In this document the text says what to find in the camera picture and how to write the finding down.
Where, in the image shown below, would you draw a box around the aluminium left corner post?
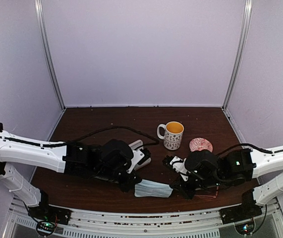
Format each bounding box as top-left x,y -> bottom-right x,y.
34,0 -> 66,111

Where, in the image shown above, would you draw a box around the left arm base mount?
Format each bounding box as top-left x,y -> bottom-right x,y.
26,206 -> 71,237

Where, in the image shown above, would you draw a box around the aluminium corner post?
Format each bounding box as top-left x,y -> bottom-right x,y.
222,0 -> 253,111
34,0 -> 66,111

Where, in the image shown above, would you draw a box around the red patterned ceramic bowl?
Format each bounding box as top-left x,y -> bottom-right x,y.
189,137 -> 213,152

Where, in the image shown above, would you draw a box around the aluminium right corner post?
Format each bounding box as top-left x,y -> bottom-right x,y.
222,0 -> 253,111

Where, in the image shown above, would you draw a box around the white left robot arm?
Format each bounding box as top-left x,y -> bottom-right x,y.
0,122 -> 151,220

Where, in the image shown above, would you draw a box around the rose gold wire glasses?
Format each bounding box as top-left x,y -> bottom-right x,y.
195,186 -> 219,199

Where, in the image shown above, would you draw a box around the light blue cleaning cloth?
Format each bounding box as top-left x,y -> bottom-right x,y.
134,179 -> 173,198

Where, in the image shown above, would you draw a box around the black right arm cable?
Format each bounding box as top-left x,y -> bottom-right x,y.
217,143 -> 283,158

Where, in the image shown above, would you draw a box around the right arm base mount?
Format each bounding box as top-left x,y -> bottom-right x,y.
219,204 -> 262,237

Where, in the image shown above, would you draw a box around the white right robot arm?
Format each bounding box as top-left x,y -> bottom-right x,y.
163,143 -> 283,199

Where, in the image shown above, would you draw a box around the white floral mug yellow inside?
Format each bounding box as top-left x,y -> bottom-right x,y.
157,121 -> 184,151

